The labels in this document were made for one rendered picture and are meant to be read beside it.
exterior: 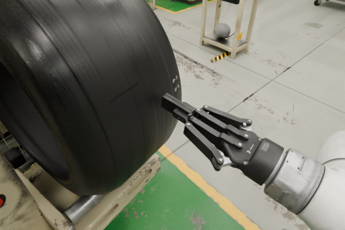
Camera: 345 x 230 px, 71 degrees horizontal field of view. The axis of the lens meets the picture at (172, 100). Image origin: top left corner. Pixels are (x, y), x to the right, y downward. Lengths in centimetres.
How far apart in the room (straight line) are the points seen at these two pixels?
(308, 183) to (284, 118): 212
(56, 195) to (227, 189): 123
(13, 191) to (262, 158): 54
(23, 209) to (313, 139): 217
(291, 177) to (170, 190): 146
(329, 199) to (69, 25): 46
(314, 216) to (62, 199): 75
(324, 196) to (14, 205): 63
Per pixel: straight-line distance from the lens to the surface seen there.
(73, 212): 76
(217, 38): 353
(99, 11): 47
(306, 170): 42
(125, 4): 50
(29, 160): 94
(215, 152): 42
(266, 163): 42
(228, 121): 48
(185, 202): 178
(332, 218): 42
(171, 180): 186
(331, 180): 43
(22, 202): 73
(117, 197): 82
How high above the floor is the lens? 156
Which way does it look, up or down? 39 degrees down
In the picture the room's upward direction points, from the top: straight up
